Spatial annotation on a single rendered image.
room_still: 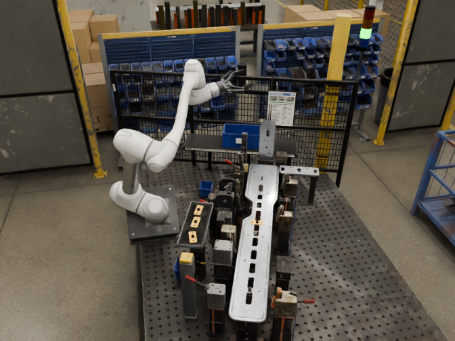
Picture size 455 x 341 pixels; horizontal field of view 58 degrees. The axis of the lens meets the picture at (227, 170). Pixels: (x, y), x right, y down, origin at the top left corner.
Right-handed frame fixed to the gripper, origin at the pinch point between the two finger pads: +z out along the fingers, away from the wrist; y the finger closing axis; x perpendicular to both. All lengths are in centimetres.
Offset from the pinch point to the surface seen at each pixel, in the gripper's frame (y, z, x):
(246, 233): 79, -38, -42
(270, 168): 27, 5, -70
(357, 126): -87, 196, -251
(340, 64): -6, 77, -27
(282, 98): -14, 35, -50
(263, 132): 7, 9, -53
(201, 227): 75, -63, -21
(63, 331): 59, -180, -126
